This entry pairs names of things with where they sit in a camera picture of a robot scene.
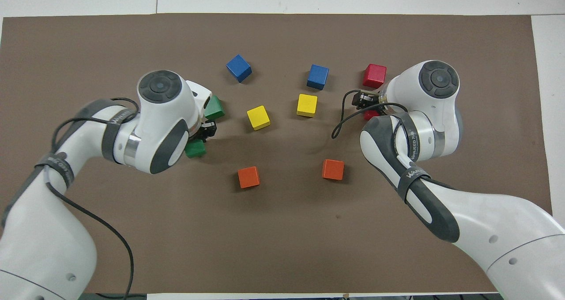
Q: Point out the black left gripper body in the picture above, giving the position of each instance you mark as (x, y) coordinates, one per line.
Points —
(207, 127)

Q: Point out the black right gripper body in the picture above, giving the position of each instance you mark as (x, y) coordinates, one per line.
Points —
(371, 99)

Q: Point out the orange wooden cube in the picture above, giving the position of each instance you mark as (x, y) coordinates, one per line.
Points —
(333, 169)
(248, 177)

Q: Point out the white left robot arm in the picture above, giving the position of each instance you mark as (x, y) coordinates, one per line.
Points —
(44, 247)

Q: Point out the brown table mat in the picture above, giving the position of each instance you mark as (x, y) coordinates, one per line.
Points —
(282, 229)

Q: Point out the blue wooden cube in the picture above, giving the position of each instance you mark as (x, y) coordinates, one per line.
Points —
(318, 76)
(239, 68)

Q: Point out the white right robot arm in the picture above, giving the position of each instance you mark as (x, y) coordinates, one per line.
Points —
(507, 234)

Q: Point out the red wooden cube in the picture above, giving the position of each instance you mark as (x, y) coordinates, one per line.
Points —
(371, 114)
(374, 75)

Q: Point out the yellow wooden cube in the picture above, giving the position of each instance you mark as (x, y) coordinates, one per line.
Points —
(258, 117)
(307, 105)

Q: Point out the green wooden cube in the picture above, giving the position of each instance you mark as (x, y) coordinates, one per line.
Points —
(195, 150)
(215, 108)

